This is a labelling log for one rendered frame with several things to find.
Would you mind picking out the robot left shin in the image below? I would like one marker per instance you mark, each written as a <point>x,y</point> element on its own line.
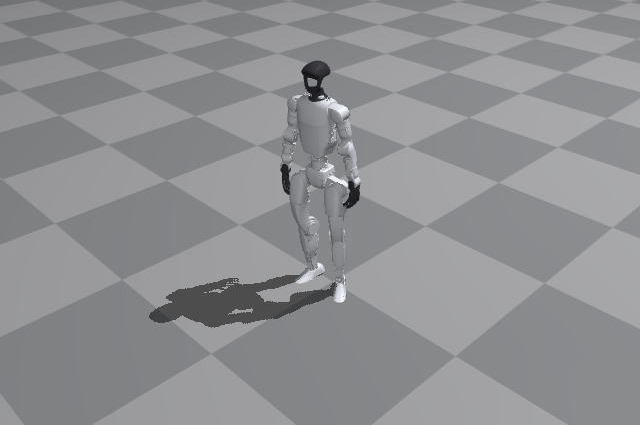
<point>338,256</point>

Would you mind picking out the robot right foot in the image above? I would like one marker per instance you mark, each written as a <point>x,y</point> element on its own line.
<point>308,275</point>

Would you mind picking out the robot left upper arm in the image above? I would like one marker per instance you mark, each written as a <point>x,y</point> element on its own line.
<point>341,116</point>

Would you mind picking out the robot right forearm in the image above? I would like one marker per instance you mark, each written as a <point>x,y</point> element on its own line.
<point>287,153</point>

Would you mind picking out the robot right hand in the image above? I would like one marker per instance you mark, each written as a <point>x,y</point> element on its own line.
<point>285,178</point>

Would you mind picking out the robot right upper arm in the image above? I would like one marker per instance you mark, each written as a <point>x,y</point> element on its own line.
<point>291,133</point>

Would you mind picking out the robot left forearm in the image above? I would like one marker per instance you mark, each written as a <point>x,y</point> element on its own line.
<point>351,166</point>

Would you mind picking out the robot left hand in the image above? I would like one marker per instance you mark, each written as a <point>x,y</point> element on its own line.
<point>353,195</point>

